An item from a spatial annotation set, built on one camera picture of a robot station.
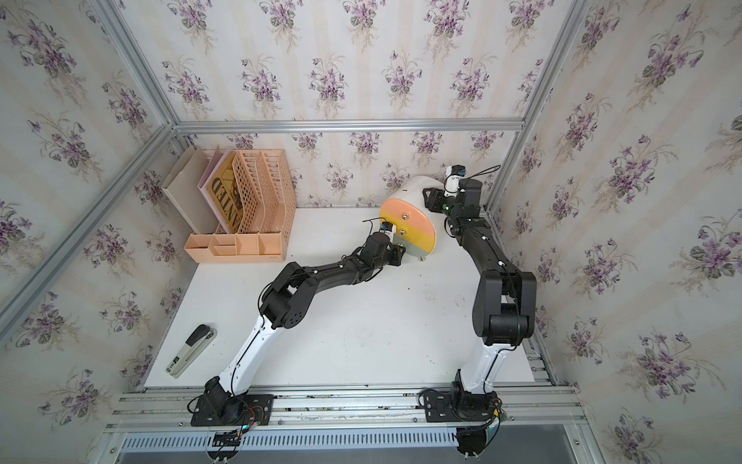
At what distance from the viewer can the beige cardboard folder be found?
88 centimetres

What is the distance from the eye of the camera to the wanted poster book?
2.95 ft

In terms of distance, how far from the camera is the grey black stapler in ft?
2.61

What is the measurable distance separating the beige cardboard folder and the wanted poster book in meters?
0.02

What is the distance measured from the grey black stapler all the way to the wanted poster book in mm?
343
